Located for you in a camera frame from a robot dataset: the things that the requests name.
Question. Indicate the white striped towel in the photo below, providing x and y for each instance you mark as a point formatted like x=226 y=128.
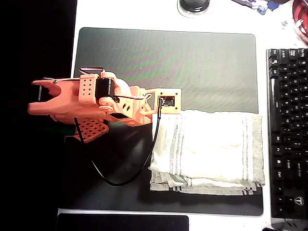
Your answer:
x=211 y=149

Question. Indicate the orange perforated arm base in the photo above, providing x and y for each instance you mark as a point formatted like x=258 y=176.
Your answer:
x=92 y=130

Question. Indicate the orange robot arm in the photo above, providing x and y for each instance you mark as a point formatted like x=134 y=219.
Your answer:
x=69 y=98

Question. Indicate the dark green desk mat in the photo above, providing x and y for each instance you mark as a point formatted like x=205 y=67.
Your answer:
x=168 y=67

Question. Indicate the round black glass object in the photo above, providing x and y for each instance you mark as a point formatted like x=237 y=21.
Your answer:
x=193 y=6

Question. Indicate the black keyboard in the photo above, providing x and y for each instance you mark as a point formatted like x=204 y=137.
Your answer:
x=288 y=132

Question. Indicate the small blue plastic object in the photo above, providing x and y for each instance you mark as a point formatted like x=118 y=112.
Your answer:
x=262 y=10

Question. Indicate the small metal clip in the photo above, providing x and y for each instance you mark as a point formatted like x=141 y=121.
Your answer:
x=285 y=23

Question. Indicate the dark blue object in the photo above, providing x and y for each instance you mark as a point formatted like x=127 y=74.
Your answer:
x=276 y=4

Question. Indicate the red bowl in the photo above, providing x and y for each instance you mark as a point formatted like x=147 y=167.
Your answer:
x=300 y=16

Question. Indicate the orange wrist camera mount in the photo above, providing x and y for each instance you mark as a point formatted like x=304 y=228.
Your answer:
x=176 y=101

